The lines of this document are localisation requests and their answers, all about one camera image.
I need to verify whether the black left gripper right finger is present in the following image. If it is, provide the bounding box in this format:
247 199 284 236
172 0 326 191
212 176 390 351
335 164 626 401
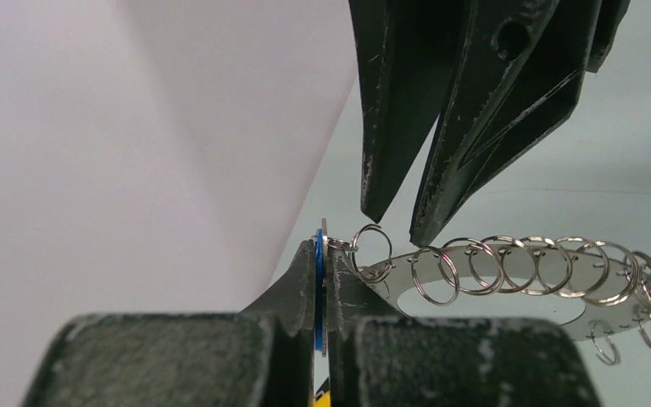
326 249 601 406

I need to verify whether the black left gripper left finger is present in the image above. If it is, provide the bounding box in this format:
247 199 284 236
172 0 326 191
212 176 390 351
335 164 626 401
23 240 316 406

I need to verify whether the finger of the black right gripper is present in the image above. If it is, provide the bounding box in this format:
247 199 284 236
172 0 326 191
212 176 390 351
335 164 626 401
348 0 471 223
409 0 629 247

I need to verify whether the blue key tag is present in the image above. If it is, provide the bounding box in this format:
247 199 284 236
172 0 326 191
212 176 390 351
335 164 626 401
314 219 328 359

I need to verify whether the large steel ring disc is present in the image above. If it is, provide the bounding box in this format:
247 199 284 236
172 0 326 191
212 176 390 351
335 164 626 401
346 234 651 365

